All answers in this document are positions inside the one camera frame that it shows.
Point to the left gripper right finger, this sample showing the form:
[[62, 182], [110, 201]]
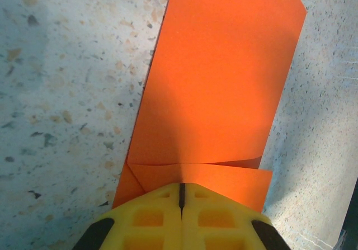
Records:
[[221, 224]]

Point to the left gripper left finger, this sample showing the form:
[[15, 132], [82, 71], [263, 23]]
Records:
[[145, 224]]

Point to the orange square paper sheet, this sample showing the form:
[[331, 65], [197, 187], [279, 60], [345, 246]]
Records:
[[218, 79]]

